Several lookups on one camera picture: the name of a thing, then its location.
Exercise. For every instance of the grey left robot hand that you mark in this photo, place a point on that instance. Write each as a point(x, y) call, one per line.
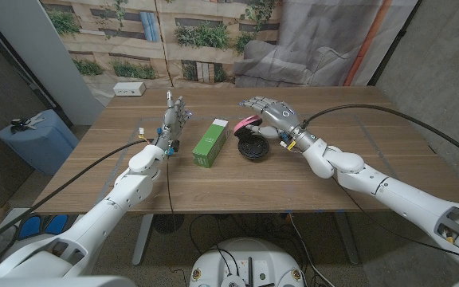
point(169, 123)

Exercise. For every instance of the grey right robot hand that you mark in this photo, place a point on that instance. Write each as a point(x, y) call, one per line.
point(281, 117)

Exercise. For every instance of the pink mini sandwich press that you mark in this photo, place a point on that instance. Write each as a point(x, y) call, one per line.
point(253, 147)

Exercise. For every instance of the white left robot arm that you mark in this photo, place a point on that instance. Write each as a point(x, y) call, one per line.
point(106, 211)

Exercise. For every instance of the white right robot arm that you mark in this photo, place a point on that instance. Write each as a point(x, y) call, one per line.
point(413, 199)

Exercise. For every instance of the green and white box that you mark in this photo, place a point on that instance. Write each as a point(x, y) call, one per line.
point(209, 145)

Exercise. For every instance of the white power strip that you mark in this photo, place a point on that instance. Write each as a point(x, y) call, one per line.
point(129, 88)

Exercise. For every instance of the printed fabric backdrop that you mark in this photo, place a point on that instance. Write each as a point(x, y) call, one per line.
point(213, 60)

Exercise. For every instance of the round black floor disc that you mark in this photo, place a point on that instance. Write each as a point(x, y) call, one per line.
point(167, 223)

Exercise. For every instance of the white table leg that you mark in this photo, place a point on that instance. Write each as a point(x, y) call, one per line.
point(142, 239)

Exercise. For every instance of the blue storage bin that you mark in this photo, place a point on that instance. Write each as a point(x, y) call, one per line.
point(38, 147)

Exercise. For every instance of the grey table leg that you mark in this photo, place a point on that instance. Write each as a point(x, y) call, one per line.
point(347, 239)

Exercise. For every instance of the white column panel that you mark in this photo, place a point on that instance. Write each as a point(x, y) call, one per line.
point(46, 56)

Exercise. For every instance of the white robot torso base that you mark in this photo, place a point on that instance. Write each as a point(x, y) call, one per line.
point(249, 259)

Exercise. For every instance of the black and grey tools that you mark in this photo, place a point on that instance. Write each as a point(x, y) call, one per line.
point(20, 124)

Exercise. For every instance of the blue pad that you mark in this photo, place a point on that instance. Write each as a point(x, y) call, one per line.
point(56, 224)
point(30, 227)

